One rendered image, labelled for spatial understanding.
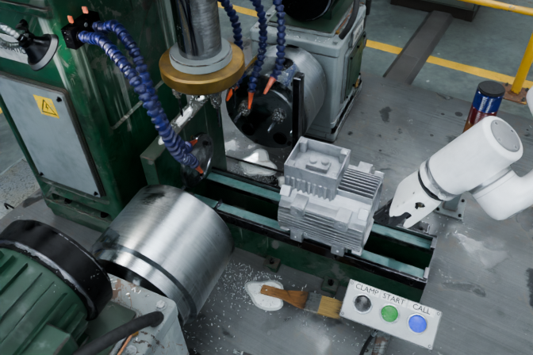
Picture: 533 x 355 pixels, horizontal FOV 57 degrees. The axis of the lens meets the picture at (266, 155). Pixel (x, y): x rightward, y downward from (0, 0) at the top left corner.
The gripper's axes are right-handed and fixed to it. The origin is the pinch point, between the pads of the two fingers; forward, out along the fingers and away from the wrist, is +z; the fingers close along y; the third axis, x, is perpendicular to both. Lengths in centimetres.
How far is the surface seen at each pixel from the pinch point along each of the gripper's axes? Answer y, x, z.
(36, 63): -23, 67, -4
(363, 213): -0.8, 3.4, 2.5
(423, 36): 271, -32, 104
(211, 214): -16.7, 29.3, 12.2
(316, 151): 10.5, 17.5, 7.3
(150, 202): -20.9, 40.4, 15.1
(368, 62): 226, -8, 122
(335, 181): 1.0, 12.2, 1.4
